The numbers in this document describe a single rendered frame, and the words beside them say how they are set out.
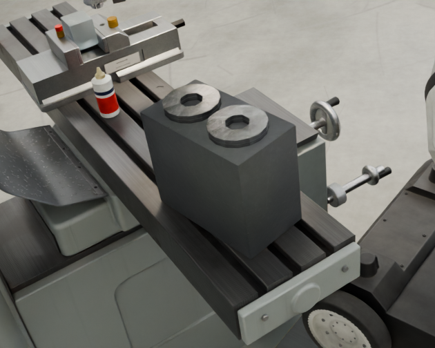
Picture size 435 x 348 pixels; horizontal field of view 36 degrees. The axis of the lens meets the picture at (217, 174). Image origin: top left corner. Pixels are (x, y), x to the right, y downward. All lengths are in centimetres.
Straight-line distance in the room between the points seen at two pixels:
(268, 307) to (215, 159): 23
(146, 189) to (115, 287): 36
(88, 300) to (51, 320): 9
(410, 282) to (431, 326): 12
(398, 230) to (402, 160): 116
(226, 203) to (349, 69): 238
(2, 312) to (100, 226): 25
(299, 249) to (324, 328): 54
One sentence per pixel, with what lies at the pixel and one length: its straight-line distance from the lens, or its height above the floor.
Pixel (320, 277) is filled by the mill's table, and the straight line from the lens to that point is 105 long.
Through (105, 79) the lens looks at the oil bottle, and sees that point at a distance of 138.
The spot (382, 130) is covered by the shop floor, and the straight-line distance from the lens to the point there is 292.
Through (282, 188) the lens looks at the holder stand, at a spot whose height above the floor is 106.
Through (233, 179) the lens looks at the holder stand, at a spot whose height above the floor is 112.
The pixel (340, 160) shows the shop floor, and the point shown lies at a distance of 276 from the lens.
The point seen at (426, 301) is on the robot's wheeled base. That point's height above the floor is 57.
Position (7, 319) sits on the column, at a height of 74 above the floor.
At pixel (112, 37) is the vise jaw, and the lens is 149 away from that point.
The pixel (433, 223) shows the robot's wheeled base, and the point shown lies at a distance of 165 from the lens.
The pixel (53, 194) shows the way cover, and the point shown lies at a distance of 134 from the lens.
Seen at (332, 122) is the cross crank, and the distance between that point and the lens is 178.
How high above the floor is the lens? 172
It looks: 39 degrees down
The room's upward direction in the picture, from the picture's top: 9 degrees counter-clockwise
